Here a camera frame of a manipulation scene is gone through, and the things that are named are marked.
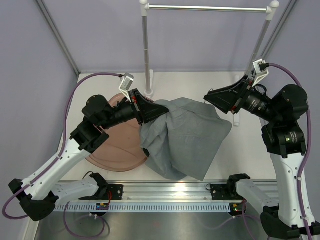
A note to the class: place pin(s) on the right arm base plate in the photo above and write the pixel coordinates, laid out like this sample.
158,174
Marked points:
221,191

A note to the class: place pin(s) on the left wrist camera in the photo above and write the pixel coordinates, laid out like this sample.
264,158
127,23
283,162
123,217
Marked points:
126,82

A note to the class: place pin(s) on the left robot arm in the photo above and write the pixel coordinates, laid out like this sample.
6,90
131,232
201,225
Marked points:
39,194

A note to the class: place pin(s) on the aluminium mounting rail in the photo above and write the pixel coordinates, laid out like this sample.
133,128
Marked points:
146,192

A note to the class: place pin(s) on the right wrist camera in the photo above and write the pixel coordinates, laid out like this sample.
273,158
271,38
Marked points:
261,71

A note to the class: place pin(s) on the grey shirt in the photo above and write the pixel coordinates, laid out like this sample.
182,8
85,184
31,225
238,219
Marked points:
183,142

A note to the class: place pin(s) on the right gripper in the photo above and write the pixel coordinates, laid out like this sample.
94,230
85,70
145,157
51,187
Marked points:
225,99

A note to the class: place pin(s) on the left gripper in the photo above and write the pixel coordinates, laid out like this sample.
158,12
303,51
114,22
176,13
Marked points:
144,109

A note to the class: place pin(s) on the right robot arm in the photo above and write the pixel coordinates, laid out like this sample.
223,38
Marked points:
290,216

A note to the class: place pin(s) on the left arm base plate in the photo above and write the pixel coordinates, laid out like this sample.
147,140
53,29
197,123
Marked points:
110,191

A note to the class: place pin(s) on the pink plastic basin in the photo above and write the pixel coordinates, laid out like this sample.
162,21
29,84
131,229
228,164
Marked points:
121,152

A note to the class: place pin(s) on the hanger with metal hook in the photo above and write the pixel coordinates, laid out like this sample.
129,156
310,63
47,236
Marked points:
207,95

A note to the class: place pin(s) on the white slotted cable duct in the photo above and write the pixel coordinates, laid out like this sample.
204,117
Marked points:
145,207

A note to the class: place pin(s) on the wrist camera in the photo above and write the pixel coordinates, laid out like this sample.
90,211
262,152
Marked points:
261,71
126,82

